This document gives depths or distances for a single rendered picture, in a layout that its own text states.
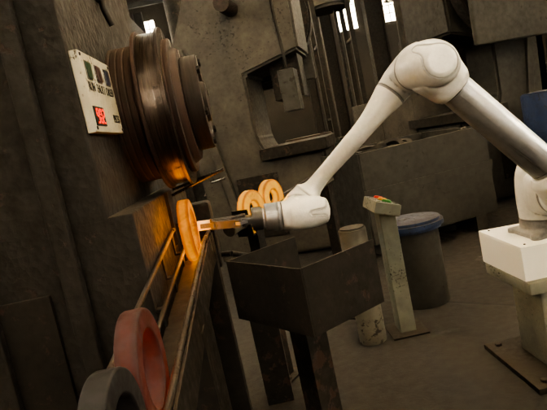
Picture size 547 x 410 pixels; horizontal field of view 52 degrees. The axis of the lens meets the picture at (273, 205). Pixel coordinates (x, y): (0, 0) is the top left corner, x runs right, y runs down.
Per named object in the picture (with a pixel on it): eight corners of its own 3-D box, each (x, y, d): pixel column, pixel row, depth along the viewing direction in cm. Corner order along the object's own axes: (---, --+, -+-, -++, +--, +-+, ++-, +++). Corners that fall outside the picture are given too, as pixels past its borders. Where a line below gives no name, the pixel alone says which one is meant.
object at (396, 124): (405, 192, 652) (388, 99, 638) (471, 194, 550) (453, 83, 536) (367, 202, 633) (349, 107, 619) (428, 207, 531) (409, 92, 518)
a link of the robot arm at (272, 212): (282, 227, 182) (264, 229, 182) (278, 199, 181) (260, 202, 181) (284, 231, 173) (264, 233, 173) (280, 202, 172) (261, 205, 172)
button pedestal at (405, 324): (396, 342, 238) (369, 202, 230) (382, 324, 262) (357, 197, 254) (432, 335, 238) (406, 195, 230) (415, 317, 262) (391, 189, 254)
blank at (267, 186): (252, 185, 227) (260, 185, 225) (272, 175, 239) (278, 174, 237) (263, 221, 230) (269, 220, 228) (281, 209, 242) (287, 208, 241)
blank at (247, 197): (232, 197, 214) (238, 196, 212) (253, 185, 227) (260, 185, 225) (242, 234, 217) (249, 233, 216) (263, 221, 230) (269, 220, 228)
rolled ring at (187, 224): (185, 185, 163) (173, 188, 163) (190, 237, 152) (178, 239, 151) (198, 222, 177) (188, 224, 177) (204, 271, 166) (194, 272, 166)
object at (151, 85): (163, 194, 147) (120, 15, 141) (183, 181, 193) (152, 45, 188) (186, 189, 147) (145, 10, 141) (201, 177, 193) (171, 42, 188)
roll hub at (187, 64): (196, 150, 155) (173, 50, 152) (203, 149, 183) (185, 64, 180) (216, 146, 155) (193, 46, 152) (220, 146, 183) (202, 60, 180)
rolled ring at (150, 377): (149, 288, 90) (129, 293, 90) (127, 339, 72) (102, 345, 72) (176, 389, 94) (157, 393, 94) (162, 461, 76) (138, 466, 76)
